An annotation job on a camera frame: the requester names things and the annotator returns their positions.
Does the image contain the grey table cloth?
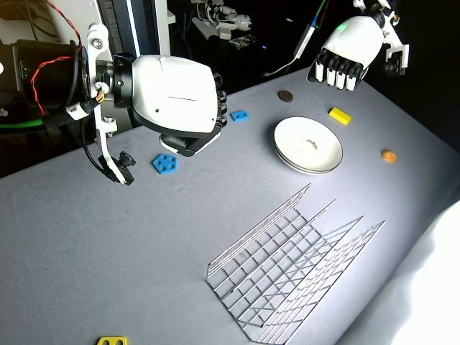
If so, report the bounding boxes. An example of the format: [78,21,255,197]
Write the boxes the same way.
[0,66,460,345]

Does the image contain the blue pentagon block with holes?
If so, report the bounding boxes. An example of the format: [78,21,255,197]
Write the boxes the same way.
[151,153,179,175]

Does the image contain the spare robot hand parts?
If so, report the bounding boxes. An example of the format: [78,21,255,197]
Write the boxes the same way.
[190,0,252,40]

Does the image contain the yellow rectangular block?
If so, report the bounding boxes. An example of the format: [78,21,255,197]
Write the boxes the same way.
[328,106,353,127]

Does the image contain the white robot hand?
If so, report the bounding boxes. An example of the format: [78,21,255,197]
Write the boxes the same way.
[305,14,385,91]
[131,54,229,157]

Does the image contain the silver wire dish rack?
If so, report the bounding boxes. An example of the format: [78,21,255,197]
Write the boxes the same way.
[206,183,387,343]

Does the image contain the white adapter with cable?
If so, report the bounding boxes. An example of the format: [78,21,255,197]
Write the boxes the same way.
[264,16,319,78]

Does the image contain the white backdrop cloth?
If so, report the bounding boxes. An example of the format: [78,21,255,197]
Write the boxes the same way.
[336,199,460,345]

